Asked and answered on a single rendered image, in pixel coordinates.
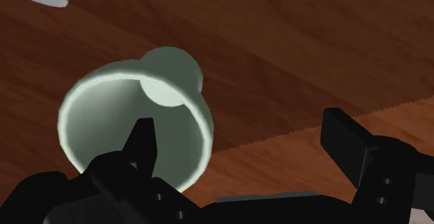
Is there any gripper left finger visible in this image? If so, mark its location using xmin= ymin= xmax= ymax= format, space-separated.
xmin=0 ymin=117 xmax=201 ymax=224

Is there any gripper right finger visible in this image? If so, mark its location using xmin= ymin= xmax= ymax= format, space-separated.
xmin=319 ymin=107 xmax=434 ymax=224

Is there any pale green cup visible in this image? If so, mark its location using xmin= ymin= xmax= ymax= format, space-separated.
xmin=56 ymin=45 xmax=215 ymax=193

